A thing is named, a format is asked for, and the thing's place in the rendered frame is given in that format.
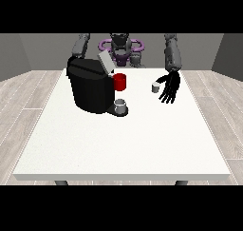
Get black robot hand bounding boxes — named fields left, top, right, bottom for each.
left=155, top=70, right=181, bottom=105

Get red pod holder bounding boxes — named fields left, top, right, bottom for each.
left=113, top=72, right=127, bottom=92

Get pale grey machine lid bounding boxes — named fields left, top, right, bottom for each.
left=97, top=49, right=116, bottom=75

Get black coffee machine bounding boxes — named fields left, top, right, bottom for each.
left=65, top=56, right=129, bottom=118

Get small grey cup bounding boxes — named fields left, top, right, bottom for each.
left=114, top=98, right=128, bottom=114

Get grey robot trunk purple rings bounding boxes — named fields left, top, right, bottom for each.
left=98, top=33, right=147, bottom=69

